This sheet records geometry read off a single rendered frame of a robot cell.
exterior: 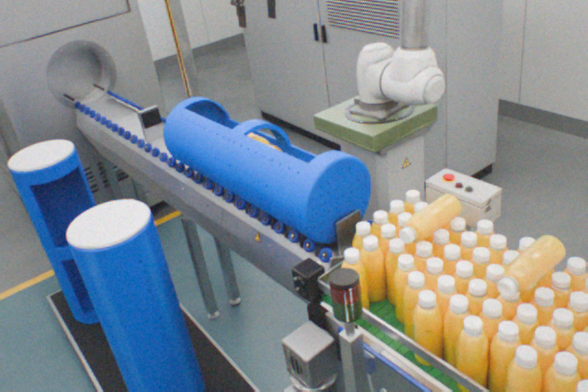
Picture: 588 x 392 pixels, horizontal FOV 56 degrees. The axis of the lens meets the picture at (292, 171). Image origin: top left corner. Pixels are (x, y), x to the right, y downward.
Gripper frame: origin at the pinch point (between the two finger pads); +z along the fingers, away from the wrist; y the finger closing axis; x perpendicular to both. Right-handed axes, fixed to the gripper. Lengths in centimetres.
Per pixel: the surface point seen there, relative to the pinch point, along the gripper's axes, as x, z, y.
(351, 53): 84, 68, 161
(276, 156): -24.8, 35.1, -20.3
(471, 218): -79, 49, 5
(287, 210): -36, 47, -28
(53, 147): 99, 61, -39
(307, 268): -51, 56, -36
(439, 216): -79, 38, -15
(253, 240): -12, 72, -23
